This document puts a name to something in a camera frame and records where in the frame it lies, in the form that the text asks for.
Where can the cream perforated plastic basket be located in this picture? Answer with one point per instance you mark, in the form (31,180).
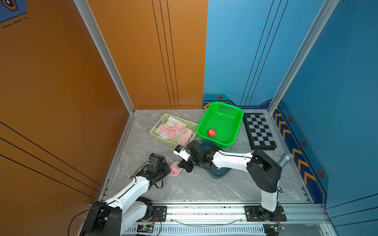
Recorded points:
(172,142)

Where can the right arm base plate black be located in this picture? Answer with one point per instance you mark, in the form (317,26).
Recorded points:
(259,214)

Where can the black white checkerboard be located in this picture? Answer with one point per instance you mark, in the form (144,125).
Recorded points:
(258,131)

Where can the left green circuit board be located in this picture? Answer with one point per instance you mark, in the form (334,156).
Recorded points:
(145,229)

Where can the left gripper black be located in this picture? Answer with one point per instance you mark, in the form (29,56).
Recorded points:
(167,168)

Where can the green plastic mesh basket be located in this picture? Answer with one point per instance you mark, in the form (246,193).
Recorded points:
(226,119)

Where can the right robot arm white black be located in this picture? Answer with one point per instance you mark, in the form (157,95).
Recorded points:
(265,172)

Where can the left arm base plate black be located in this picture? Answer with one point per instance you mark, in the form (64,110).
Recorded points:
(153,213)

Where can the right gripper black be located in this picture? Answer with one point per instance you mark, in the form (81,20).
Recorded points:
(185,166)

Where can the left aluminium corner post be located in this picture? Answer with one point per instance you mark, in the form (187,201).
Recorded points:
(97,37)

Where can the right green circuit board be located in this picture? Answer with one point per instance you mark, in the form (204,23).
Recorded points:
(271,230)

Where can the right aluminium corner post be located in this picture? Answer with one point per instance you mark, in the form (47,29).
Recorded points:
(311,37)

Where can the silver metal cylinder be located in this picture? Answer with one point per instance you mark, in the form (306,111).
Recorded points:
(285,159)

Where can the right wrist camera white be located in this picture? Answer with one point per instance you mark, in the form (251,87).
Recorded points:
(182,152)

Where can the netted apple left of basket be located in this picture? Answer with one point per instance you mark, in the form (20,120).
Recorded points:
(162,129)

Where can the aluminium corner post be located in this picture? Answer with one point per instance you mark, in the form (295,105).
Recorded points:
(97,37)
(311,37)

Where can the green circuit board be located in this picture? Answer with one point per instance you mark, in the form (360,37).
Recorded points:
(271,230)
(145,229)

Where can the netted apple right of basket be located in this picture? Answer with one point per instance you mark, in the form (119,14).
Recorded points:
(185,138)

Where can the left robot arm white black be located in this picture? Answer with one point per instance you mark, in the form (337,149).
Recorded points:
(113,216)

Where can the aluminium front rail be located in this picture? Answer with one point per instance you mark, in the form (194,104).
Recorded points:
(222,213)

